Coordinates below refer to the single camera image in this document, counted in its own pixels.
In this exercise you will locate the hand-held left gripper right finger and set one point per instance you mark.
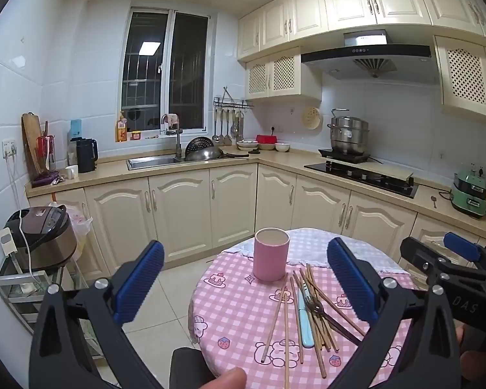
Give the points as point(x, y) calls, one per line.
point(352, 283)

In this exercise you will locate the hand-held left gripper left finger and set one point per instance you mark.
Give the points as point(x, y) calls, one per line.
point(139, 283)

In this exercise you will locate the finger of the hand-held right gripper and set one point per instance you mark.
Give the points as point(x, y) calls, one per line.
point(461, 247)
point(419, 255)

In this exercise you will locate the pink utensil holder cup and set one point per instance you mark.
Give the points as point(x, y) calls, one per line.
point(269, 259)

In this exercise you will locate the pile of wooden chopsticks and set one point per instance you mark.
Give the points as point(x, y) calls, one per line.
point(286, 352)

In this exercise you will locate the person's right hand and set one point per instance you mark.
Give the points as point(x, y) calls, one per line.
point(482, 368)

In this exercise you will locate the person's left hand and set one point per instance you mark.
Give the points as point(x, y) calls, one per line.
point(226, 379)

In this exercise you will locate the green multi cooker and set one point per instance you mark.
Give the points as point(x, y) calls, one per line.
point(467, 196)

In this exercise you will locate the plastic bag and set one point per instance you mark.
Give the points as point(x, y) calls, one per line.
point(82, 227)

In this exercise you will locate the cream base kitchen cabinets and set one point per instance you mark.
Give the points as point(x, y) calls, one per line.
point(186, 210)

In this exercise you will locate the pink checked tablecloth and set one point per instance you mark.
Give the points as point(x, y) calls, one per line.
point(235, 291)

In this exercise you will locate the dark rice cooker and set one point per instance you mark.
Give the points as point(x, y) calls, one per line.
point(44, 239)

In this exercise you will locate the black gas stove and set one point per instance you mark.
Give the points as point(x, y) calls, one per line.
point(348, 174)

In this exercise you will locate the steel kitchen sink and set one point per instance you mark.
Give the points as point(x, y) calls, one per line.
point(154, 162)

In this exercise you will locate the metal glass shelf rack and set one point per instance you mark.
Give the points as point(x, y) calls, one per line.
point(16, 287)

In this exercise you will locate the black induction cooker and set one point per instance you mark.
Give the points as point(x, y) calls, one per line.
point(342, 156)

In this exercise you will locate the white mug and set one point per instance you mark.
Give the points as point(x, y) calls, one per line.
point(71, 172)

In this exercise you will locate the black electric kettle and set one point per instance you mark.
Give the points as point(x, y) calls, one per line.
point(86, 156)

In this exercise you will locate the white power adapter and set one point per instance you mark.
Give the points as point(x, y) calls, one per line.
point(7, 243)

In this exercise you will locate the steel steamer pot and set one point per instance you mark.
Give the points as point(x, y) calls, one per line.
point(348, 135)

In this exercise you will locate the steel wok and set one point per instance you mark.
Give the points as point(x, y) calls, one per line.
point(204, 154)

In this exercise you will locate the metal kitchen faucet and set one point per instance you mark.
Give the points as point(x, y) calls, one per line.
point(179, 142)

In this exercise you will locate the small red lidded jar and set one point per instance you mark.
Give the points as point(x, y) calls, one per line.
point(135, 135)

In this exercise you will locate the black colander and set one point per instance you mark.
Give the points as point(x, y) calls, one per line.
point(198, 144)

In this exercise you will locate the small white bowl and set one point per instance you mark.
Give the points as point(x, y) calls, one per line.
point(282, 147)

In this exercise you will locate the orange dish soap bottle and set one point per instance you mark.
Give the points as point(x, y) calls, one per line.
point(121, 129)

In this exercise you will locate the red utensil holder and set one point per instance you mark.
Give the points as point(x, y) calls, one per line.
point(45, 150)

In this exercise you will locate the blue box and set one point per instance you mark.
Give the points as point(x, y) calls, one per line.
point(76, 129)

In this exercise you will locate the red food container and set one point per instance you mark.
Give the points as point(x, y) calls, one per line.
point(266, 138)

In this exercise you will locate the wooden cutting board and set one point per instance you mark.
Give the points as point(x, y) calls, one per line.
point(30, 137)

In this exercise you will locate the kitchen window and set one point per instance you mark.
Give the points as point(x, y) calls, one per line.
point(145, 85)

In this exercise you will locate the range hood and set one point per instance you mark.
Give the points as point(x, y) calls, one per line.
point(368, 54)

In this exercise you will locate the yellow round wall strainer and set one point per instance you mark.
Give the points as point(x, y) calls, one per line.
point(312, 117)

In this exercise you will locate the wall power outlet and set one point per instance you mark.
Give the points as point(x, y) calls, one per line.
point(9, 147)

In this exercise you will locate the wall utensil rack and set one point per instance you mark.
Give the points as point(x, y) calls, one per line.
point(231, 103)

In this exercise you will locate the cream wall kitchen cabinets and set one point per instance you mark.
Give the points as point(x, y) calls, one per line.
point(348, 0)

